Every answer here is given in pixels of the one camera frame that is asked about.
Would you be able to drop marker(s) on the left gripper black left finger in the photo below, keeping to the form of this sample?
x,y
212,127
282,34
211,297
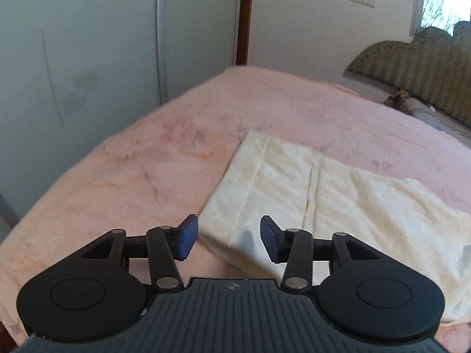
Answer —
x,y
102,289

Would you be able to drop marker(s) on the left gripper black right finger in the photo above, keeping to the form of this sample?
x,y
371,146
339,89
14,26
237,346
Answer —
x,y
359,290

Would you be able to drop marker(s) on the cream white pants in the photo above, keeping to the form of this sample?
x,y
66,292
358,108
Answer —
x,y
301,188

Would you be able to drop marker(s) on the pink bed blanket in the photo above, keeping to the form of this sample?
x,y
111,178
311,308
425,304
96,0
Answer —
x,y
167,164

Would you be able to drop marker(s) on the grey striped pillow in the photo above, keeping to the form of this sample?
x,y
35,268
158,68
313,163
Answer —
x,y
410,105

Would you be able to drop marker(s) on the green upholstered headboard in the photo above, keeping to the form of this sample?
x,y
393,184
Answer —
x,y
435,67

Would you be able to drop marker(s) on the glass sliding wardrobe door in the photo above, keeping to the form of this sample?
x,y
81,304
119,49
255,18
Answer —
x,y
74,72

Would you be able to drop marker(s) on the window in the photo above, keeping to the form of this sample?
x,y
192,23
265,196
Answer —
x,y
443,14

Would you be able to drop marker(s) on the brown wooden door frame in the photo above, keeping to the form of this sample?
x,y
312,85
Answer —
x,y
244,32

